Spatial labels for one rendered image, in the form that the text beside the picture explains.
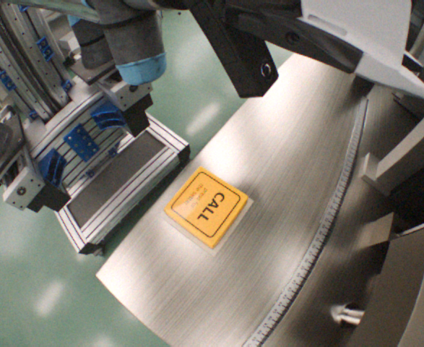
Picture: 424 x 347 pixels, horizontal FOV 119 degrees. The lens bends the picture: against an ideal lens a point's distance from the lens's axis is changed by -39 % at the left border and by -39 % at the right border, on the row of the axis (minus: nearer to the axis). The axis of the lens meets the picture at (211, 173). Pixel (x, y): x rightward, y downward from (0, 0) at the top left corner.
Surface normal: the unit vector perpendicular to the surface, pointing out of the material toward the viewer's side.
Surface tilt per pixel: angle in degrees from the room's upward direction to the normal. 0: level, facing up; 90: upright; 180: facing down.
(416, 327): 0
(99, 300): 0
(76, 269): 0
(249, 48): 57
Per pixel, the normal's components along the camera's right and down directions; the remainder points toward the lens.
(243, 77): -0.59, 0.74
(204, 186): -0.03, -0.46
